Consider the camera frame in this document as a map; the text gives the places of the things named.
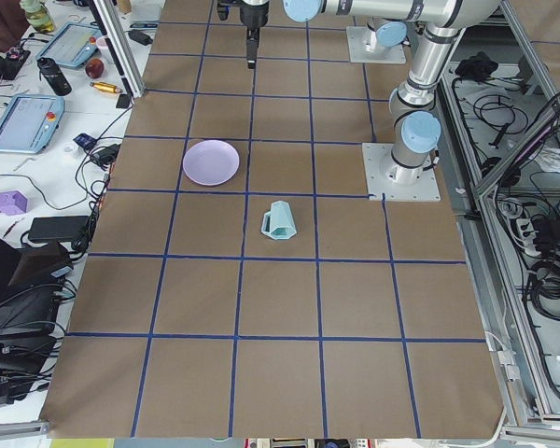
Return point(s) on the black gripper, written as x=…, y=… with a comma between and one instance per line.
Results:
x=254, y=13

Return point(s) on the light blue faceted cup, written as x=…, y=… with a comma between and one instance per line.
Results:
x=278, y=222

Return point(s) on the lilac round plate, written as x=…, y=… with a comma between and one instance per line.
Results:
x=211, y=163

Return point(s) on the pink small cup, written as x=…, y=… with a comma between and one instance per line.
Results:
x=101, y=44

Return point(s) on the black phone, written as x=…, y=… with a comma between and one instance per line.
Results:
x=123, y=101

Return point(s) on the gold cylinder tool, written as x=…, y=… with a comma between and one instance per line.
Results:
x=106, y=87

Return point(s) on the red apple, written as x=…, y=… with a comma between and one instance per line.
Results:
x=94, y=68

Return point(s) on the far blue teach pendant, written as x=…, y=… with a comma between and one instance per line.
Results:
x=72, y=45

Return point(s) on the blue teach pendant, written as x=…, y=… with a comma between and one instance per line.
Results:
x=29, y=122
x=72, y=45

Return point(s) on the black water bottle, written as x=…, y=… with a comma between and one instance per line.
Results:
x=52, y=73

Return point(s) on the green glass bottle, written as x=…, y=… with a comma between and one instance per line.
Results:
x=37, y=16

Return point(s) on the near blue teach pendant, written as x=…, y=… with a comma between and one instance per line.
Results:
x=29, y=122

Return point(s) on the black power brick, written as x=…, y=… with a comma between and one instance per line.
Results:
x=62, y=229

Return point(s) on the purple printed block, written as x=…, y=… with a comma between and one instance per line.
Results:
x=13, y=203

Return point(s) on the white power strip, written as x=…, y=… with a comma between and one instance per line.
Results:
x=525, y=230

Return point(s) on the aluminium frame post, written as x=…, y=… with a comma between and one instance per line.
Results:
x=107, y=18

